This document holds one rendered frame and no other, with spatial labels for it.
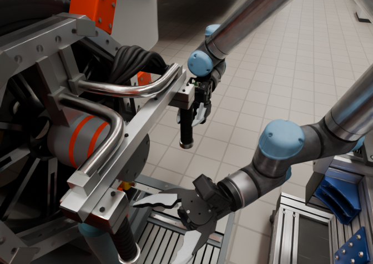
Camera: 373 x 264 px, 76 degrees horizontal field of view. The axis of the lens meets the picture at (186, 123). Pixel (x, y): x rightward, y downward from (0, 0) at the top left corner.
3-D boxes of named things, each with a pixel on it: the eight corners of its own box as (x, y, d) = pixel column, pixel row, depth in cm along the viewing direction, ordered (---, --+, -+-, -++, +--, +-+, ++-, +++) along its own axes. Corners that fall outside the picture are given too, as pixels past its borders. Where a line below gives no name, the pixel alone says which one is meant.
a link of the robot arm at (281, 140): (307, 110, 48) (288, 144, 56) (257, 119, 46) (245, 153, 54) (332, 139, 43) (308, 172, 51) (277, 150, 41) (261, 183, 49)
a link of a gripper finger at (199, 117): (191, 113, 63) (196, 94, 70) (190, 129, 67) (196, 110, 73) (202, 114, 62) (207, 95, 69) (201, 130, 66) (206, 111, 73)
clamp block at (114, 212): (87, 192, 43) (78, 174, 39) (131, 208, 40) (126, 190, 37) (67, 217, 39) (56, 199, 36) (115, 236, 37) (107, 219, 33)
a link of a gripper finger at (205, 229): (200, 261, 42) (216, 217, 47) (200, 258, 41) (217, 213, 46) (176, 249, 43) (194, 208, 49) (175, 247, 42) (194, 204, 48)
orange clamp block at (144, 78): (121, 91, 83) (134, 79, 89) (141, 96, 81) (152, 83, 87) (117, 74, 78) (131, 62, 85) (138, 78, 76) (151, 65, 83)
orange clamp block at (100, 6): (86, 31, 61) (92, -5, 60) (112, 35, 59) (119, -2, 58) (66, 23, 55) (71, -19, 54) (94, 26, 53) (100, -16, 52)
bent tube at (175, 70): (116, 61, 65) (108, 21, 58) (182, 73, 60) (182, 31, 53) (72, 95, 52) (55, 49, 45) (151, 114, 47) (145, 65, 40)
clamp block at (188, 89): (164, 93, 67) (163, 76, 63) (195, 100, 64) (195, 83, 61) (156, 103, 63) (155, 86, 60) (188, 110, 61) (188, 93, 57)
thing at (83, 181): (65, 101, 51) (46, 54, 44) (146, 121, 46) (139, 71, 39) (-12, 161, 38) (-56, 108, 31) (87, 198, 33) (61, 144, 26)
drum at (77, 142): (90, 137, 71) (76, 98, 62) (154, 155, 65) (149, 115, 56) (55, 172, 61) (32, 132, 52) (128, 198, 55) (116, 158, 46)
